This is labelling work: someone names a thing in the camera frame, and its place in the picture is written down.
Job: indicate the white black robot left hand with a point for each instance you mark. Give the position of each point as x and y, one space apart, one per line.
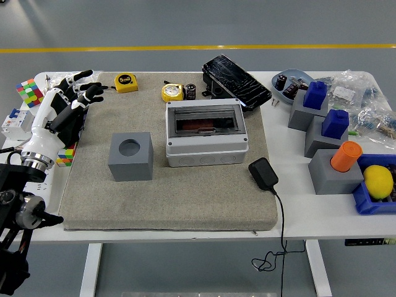
43 140

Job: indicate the orange cylinder battery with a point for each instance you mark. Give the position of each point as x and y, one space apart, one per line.
195 126
345 157

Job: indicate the grey enclosure box with lid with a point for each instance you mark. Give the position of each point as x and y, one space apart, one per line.
204 148

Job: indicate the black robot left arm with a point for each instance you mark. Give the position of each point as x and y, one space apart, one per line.
14 176

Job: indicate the small colourful puzzle cube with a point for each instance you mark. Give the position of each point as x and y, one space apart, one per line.
66 156

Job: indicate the black cloth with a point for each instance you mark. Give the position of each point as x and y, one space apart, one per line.
72 130

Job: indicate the white circuit breaker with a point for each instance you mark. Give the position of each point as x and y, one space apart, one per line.
14 123

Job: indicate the large colourful puzzle cube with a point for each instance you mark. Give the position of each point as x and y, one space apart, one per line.
29 92

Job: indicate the white power strip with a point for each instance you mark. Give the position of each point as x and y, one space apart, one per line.
43 191

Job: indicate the clear plastic bag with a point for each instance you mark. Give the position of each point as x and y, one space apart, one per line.
96 75

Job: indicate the grey block with round hole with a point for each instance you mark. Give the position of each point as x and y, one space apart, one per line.
130 168

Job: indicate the yellow tape measure white face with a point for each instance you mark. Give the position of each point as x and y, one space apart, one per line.
171 92

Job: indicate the white table leg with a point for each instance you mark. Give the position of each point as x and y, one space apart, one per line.
91 269
320 269

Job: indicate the grey-brown mat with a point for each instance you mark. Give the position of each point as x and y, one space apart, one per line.
170 198

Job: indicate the black capacitor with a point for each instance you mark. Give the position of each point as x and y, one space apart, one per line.
290 89
191 92
281 82

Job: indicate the cracked black phone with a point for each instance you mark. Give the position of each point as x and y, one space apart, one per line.
235 77

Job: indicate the grey table base bar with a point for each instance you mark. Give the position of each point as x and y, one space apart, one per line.
198 294

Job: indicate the black power adapter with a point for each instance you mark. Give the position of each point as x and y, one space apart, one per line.
263 173

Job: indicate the small metal clip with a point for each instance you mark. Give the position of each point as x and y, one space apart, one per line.
295 81

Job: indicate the blue-grey dish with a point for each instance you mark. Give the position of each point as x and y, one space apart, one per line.
297 74

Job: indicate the blue block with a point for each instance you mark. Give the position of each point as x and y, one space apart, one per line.
315 97
335 125

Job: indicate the clear bag of components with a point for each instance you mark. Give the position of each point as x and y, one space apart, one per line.
376 123
346 89

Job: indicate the small green part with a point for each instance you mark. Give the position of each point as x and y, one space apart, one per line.
352 133

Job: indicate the blue plastic bin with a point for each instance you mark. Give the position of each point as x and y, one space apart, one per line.
368 204

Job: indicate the yellow lemon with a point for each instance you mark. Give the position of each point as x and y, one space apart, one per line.
378 181

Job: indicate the black table control panel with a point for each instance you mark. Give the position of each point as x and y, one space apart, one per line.
368 242

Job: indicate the dark parts in bin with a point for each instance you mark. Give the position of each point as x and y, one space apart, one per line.
392 169

